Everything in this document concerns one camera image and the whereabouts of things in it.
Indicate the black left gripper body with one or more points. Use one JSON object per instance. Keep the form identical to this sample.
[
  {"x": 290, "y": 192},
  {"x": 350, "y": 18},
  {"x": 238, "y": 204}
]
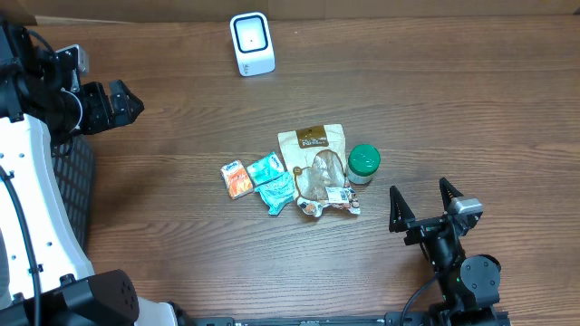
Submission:
[{"x": 86, "y": 113}]

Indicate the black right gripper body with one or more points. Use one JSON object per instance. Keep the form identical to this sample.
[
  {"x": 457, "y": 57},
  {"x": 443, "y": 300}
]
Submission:
[{"x": 422, "y": 228}]

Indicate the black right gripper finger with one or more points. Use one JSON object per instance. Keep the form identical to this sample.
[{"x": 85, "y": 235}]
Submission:
[
  {"x": 448, "y": 192},
  {"x": 400, "y": 214}
]

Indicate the green lid jar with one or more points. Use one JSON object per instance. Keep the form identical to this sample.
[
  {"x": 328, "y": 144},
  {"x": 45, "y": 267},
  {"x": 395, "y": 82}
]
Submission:
[{"x": 363, "y": 162}]

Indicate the brown snack pouch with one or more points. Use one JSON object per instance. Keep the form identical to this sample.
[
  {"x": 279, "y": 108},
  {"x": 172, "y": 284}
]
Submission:
[{"x": 315, "y": 158}]

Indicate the orange tissue pack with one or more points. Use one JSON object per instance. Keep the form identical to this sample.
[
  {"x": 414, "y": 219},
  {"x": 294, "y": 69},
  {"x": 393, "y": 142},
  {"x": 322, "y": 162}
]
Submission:
[{"x": 237, "y": 180}]

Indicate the teal snack packet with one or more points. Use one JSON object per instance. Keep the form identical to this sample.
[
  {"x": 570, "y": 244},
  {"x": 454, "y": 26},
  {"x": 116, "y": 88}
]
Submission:
[{"x": 277, "y": 193}]

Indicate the green tissue pack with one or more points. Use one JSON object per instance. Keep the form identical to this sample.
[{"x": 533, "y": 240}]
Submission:
[{"x": 266, "y": 169}]

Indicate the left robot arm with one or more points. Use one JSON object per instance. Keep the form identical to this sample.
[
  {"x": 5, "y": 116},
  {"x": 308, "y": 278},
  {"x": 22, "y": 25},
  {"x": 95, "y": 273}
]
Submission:
[{"x": 44, "y": 109}]

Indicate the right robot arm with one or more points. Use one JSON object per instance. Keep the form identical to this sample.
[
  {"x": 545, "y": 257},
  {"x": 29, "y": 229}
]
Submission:
[{"x": 468, "y": 285}]

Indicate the grey plastic mesh basket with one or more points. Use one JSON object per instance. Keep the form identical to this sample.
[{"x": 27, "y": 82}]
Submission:
[{"x": 74, "y": 169}]

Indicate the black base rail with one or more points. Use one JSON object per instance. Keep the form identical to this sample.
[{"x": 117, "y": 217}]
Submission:
[{"x": 294, "y": 321}]

